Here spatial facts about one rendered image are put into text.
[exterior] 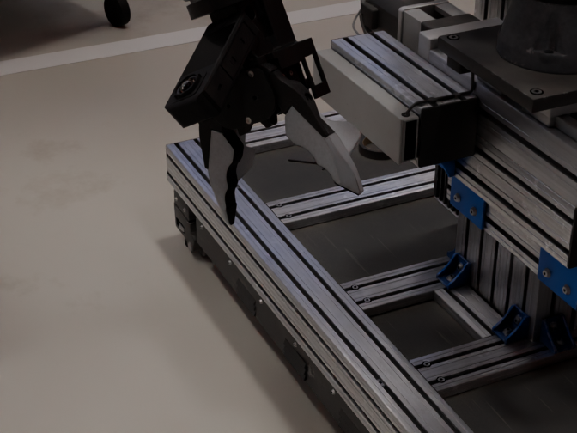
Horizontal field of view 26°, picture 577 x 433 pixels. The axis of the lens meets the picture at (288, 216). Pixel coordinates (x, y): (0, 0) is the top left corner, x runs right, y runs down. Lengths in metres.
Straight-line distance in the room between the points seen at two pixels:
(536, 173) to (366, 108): 0.27
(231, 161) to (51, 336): 1.46
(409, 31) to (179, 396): 0.84
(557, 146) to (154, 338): 1.14
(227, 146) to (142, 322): 1.46
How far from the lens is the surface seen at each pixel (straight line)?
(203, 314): 2.55
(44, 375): 2.43
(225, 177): 1.12
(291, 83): 1.06
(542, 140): 1.61
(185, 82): 1.02
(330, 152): 1.05
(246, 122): 1.08
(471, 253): 2.21
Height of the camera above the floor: 1.45
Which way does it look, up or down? 30 degrees down
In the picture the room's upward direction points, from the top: straight up
